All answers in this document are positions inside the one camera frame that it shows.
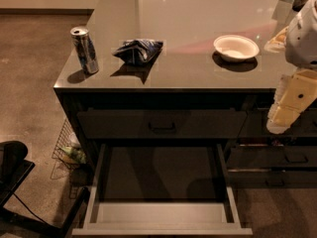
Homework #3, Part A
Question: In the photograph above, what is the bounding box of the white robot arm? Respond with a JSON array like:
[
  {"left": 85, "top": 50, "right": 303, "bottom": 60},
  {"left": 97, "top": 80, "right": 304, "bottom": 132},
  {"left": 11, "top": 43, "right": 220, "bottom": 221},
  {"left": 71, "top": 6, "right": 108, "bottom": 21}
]
[{"left": 264, "top": 0, "right": 317, "bottom": 134}]

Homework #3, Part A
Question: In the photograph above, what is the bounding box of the dark grey counter cabinet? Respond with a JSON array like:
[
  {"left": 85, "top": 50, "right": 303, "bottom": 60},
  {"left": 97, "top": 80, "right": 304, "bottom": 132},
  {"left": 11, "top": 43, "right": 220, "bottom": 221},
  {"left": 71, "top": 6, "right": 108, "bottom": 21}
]
[{"left": 53, "top": 0, "right": 317, "bottom": 190}]

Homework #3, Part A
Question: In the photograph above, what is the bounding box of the wire basket on floor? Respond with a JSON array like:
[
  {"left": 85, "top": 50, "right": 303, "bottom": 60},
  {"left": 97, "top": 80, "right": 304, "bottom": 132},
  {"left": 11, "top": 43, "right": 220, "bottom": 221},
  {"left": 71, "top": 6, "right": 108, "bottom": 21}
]
[{"left": 51, "top": 119, "right": 87, "bottom": 179}]

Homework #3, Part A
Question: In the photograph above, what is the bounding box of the grey drawer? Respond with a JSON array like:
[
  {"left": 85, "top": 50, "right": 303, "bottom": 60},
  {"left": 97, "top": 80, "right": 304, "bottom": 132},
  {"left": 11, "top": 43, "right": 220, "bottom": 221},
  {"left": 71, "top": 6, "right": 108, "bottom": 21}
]
[
  {"left": 227, "top": 146, "right": 317, "bottom": 169},
  {"left": 229, "top": 171, "right": 317, "bottom": 188},
  {"left": 72, "top": 146, "right": 253, "bottom": 238},
  {"left": 240, "top": 109, "right": 317, "bottom": 138},
  {"left": 77, "top": 109, "right": 247, "bottom": 139}
]

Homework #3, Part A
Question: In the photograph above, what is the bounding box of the crumpled blue chip bag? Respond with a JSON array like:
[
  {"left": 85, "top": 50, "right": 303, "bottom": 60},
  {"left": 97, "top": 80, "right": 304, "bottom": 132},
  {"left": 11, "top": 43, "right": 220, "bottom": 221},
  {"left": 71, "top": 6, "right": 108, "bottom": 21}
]
[{"left": 113, "top": 39, "right": 163, "bottom": 66}]

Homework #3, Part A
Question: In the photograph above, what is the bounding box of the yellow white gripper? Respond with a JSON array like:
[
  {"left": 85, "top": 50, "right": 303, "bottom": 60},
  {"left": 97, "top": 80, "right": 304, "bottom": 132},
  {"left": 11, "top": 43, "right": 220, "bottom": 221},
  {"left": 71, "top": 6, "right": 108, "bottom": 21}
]
[{"left": 266, "top": 68, "right": 317, "bottom": 134}]

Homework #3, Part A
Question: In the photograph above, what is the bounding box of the black cable on floor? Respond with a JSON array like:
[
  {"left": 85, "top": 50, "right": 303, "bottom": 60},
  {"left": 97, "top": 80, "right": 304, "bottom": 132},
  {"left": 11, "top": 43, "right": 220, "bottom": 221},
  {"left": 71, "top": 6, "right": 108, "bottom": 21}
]
[{"left": 12, "top": 191, "right": 53, "bottom": 227}]

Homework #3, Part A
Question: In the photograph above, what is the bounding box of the silver blue drink can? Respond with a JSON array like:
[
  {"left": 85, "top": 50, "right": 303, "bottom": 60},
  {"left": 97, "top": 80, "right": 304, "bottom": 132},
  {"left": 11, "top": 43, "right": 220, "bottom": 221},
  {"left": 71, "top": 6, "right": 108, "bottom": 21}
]
[{"left": 70, "top": 26, "right": 99, "bottom": 74}]

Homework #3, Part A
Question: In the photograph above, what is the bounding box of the white paper bowl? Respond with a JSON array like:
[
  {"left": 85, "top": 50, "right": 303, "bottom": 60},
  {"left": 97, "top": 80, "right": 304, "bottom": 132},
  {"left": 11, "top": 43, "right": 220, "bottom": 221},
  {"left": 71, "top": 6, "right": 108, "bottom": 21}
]
[{"left": 213, "top": 35, "right": 260, "bottom": 62}]

